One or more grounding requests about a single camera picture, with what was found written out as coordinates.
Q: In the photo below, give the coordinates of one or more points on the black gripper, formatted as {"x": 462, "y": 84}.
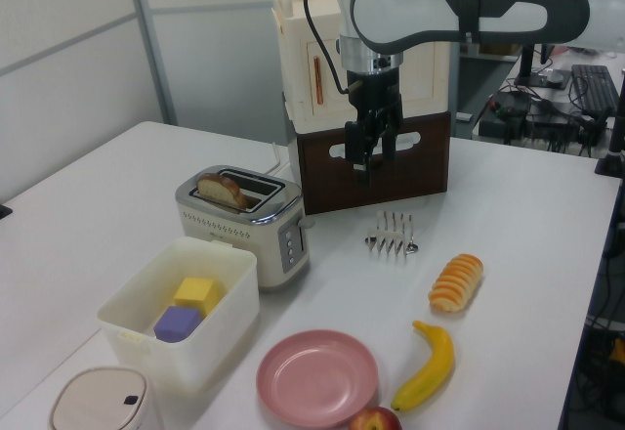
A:
{"x": 375, "y": 89}

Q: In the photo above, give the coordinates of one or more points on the toast bread slice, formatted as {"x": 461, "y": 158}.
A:
{"x": 222, "y": 189}

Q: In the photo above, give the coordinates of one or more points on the white grey Franka robot arm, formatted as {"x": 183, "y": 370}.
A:
{"x": 488, "y": 5}

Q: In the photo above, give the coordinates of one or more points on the orange striped bread roll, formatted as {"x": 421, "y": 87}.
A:
{"x": 456, "y": 282}

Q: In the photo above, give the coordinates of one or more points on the pink plate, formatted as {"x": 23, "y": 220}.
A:
{"x": 317, "y": 376}

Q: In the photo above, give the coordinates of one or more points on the brown wooden drawer box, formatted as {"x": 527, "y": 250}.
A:
{"x": 415, "y": 171}

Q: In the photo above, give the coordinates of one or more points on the metal toast rack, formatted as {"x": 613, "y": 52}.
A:
{"x": 390, "y": 237}

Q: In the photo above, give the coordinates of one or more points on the cream toy cabinet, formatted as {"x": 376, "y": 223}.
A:
{"x": 298, "y": 58}

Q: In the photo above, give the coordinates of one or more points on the black device with red button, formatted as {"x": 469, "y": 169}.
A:
{"x": 508, "y": 107}

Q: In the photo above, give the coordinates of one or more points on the cream chrome toaster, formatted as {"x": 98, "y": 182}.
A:
{"x": 254, "y": 234}

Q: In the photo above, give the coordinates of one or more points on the black monitor stand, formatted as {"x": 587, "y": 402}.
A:
{"x": 534, "y": 73}

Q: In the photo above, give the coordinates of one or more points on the black keyboard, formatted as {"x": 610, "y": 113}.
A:
{"x": 592, "y": 85}

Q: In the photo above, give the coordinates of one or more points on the yellow block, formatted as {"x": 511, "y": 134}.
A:
{"x": 195, "y": 293}

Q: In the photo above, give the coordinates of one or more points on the yellow banana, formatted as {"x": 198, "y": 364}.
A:
{"x": 432, "y": 371}

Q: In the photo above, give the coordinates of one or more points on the black pole clamp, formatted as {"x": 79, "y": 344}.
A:
{"x": 612, "y": 156}

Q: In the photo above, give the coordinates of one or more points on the white plastic container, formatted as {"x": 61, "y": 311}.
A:
{"x": 215, "y": 347}

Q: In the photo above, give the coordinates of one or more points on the purple block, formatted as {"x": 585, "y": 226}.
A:
{"x": 177, "y": 325}

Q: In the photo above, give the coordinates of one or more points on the red apple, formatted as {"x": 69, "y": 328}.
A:
{"x": 375, "y": 420}

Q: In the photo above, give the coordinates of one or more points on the black object at table edge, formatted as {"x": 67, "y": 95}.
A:
{"x": 5, "y": 211}

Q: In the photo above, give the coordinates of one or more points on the small white lidded bin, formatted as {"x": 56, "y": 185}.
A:
{"x": 97, "y": 400}

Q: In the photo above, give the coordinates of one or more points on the grey partition post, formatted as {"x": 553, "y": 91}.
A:
{"x": 151, "y": 44}

